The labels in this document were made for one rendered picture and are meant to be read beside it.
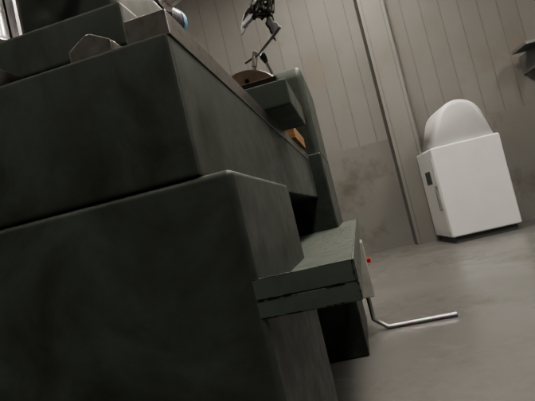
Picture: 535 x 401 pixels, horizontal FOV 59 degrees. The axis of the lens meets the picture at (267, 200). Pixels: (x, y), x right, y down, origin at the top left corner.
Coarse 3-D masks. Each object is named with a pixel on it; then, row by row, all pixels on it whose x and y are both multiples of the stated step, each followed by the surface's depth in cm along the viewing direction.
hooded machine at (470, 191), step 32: (448, 128) 485; (480, 128) 482; (448, 160) 480; (480, 160) 477; (448, 192) 478; (480, 192) 476; (512, 192) 473; (448, 224) 481; (480, 224) 475; (512, 224) 476
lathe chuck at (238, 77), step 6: (240, 72) 188; (246, 72) 188; (252, 72) 187; (258, 72) 187; (264, 72) 186; (234, 78) 188; (240, 78) 188; (246, 78) 188; (252, 78) 187; (258, 78) 187; (264, 78) 186; (240, 84) 188
